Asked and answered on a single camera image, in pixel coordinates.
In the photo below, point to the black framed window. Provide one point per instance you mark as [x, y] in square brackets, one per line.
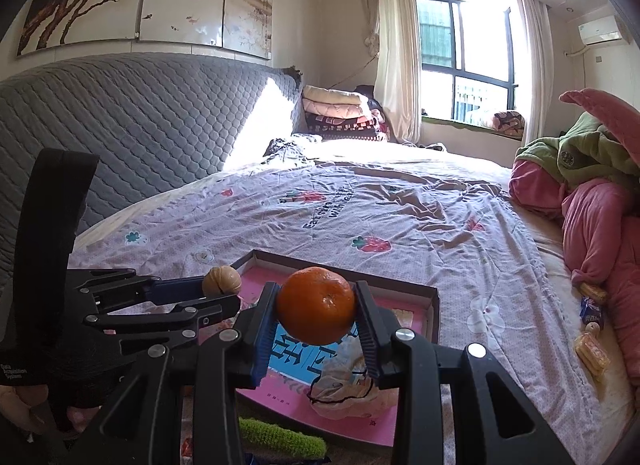
[480, 35]

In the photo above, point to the small yellow snack packet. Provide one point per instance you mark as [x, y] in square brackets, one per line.
[593, 292]

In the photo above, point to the large yellow snack packet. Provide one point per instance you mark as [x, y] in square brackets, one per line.
[591, 351]

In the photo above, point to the grey quilted headboard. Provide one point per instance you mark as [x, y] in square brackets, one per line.
[150, 120]

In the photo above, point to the cream folded blanket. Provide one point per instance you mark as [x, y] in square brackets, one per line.
[332, 95]

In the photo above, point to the patterned windowsill pillow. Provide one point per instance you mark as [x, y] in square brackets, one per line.
[509, 123]

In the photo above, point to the pile of pink green clothes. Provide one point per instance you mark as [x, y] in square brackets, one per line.
[590, 225]

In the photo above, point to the wide cream curtain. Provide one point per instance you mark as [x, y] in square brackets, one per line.
[395, 45]

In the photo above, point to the grey cardboard box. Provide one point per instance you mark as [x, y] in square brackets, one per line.
[432, 315]

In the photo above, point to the pink book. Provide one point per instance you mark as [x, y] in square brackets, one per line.
[290, 407]

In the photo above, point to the orange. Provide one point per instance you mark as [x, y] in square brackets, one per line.
[315, 305]

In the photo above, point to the pink folded blanket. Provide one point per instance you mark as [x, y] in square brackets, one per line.
[335, 111]

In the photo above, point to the tan walnut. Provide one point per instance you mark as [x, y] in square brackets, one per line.
[221, 281]

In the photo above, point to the small blue white packet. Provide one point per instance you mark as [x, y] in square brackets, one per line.
[592, 312]

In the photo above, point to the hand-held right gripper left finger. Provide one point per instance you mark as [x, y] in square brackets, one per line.
[265, 332]

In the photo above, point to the dark patterned folded blanket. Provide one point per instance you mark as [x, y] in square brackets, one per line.
[345, 127]

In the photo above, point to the green fuzzy headband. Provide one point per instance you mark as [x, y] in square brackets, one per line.
[280, 437]

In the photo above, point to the black cloth bundle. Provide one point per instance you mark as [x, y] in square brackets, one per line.
[369, 97]

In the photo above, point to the black white patterned cloth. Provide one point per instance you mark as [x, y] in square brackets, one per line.
[285, 149]

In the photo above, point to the white air conditioner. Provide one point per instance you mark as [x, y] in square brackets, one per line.
[602, 31]

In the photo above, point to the narrow cream curtain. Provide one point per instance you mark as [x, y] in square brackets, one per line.
[535, 70]

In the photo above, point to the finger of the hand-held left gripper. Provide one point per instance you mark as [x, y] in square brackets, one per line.
[200, 312]
[175, 290]

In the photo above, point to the person's left hand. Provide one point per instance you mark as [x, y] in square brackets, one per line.
[20, 402]

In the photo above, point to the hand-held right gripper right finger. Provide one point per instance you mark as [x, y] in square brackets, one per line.
[369, 327]

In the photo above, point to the green jacket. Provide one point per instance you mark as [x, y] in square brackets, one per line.
[590, 150]

